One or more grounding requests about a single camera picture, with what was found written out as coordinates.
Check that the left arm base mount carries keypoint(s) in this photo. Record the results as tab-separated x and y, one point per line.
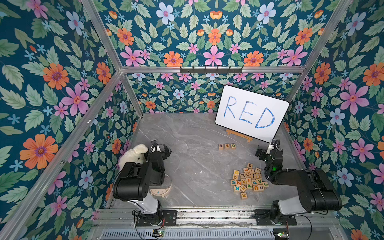
162	218

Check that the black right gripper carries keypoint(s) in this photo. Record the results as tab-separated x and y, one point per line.
274	146

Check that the wooden K letter block orange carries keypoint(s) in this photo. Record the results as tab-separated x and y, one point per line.
244	196

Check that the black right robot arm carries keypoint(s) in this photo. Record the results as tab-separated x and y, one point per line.
315	191

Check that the wooden U letter block orange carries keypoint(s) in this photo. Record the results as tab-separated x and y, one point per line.
256	188

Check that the black hook rail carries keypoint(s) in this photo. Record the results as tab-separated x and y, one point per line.
210	70

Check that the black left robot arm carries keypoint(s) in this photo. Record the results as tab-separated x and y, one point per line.
140	168

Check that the white plush bunny toy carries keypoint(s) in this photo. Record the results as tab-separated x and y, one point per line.
135	155

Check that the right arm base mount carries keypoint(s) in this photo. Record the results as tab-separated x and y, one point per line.
273	216

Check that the white whiteboard with RED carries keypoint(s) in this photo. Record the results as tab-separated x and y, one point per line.
252	114

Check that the round wooden toy clock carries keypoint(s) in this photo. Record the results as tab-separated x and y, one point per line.
164	189

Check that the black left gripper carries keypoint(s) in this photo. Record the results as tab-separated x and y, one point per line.
165	153

